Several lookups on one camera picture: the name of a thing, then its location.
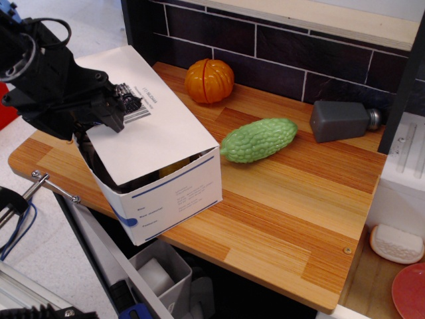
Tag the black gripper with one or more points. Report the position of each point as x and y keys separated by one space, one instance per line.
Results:
x=51 y=92

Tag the white cardboard box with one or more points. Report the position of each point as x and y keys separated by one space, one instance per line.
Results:
x=161 y=132

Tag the red box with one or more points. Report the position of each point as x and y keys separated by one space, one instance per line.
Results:
x=8 y=114

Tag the yellow toy corn front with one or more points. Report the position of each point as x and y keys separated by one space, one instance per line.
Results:
x=167 y=170

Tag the orange toy pumpkin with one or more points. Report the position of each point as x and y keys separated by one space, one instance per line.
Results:
x=209 y=81

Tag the metal table clamp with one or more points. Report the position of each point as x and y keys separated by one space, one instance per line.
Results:
x=12 y=203

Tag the green toy bitter gourd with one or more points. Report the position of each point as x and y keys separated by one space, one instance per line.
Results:
x=258 y=140

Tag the white block in bin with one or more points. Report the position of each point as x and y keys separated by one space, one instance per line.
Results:
x=156 y=277

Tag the grey plastic bin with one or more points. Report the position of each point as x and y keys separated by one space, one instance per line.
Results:
x=176 y=299

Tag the grey shaker bottle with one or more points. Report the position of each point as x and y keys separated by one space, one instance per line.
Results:
x=332 y=120

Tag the wooden upper shelf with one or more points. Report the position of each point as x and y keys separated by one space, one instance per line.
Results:
x=352 y=24

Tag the white toy bread slice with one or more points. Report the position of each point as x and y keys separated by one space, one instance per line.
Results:
x=396 y=245

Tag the red plate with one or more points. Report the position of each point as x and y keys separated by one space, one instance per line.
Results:
x=408 y=291

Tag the aluminium frame rail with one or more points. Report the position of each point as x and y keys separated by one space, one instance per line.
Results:
x=19 y=291

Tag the blue black tool handle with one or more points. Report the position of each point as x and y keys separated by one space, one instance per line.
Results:
x=125 y=303

